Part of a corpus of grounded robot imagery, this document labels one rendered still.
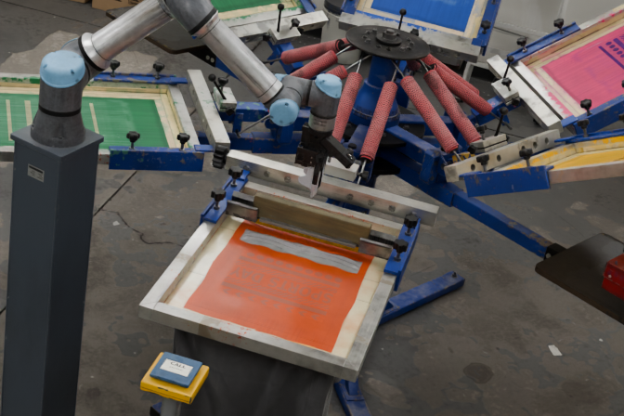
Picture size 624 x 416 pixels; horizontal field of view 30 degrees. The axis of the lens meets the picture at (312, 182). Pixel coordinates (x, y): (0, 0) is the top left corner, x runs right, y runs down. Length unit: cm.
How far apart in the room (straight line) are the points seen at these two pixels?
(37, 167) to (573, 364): 256
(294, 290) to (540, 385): 180
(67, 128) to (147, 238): 198
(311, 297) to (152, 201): 235
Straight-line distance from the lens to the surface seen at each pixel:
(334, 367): 293
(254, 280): 324
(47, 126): 326
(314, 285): 326
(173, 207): 544
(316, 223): 342
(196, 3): 306
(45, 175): 330
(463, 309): 512
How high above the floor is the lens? 271
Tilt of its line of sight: 28 degrees down
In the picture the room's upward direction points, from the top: 11 degrees clockwise
